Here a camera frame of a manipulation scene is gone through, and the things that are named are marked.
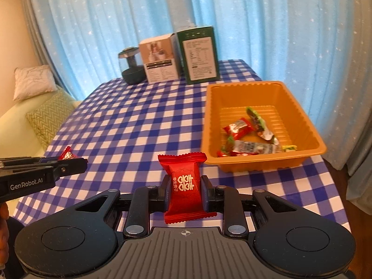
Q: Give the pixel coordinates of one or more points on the small red candy packet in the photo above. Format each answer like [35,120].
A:
[67,154]

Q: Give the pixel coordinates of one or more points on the cream sofa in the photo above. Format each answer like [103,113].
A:
[17,137]

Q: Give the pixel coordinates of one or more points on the green carton box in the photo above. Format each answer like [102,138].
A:
[199,54]

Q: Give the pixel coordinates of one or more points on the white product box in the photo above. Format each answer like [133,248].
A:
[160,58]

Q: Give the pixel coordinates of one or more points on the white embroidered cushion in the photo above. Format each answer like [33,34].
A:
[33,81]

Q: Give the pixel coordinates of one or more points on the blue white checkered tablecloth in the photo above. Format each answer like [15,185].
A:
[121,130]

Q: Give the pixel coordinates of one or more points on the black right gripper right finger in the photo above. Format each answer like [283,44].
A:
[227,201]

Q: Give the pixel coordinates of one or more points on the grey curtain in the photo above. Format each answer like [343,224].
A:
[349,135]

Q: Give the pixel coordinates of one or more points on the left hand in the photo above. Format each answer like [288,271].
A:
[4,234]

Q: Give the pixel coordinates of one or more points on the dark glass humidifier lamp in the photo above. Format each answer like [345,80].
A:
[131,66]

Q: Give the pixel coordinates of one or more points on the green zigzag cushion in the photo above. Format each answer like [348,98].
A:
[47,119]

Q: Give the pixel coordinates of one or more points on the small green yellow candy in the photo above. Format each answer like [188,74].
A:
[289,148]

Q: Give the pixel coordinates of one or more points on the orange plastic tray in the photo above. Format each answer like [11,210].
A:
[227,103]

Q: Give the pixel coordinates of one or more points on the dark red foil candy packet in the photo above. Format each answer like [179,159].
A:
[239,128]

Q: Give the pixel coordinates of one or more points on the large red candy packet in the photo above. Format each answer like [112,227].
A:
[185,195]

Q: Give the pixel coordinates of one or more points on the light blue star curtain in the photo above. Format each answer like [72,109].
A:
[302,43]

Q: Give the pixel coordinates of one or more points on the silver snack bar wrapper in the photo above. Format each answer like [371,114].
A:
[244,148]

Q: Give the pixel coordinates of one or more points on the green wrapped candy bar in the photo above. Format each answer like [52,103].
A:
[261,127]

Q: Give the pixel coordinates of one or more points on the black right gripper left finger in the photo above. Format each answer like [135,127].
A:
[141,204]

